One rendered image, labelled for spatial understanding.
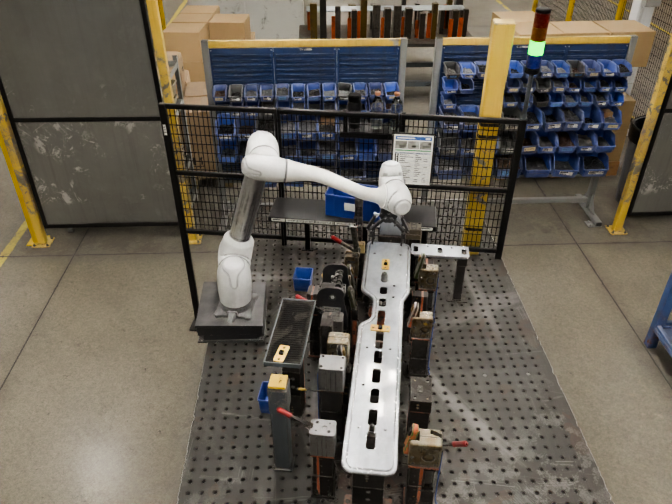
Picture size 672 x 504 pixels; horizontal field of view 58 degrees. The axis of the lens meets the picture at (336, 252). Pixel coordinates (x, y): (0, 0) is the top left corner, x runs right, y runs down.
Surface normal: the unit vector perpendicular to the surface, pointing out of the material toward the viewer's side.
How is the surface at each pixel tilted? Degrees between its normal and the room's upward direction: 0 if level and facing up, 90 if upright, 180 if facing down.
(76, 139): 89
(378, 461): 0
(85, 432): 0
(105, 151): 89
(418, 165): 90
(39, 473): 0
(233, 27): 90
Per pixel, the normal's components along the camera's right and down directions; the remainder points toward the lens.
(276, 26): 0.04, 0.57
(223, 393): 0.00, -0.82
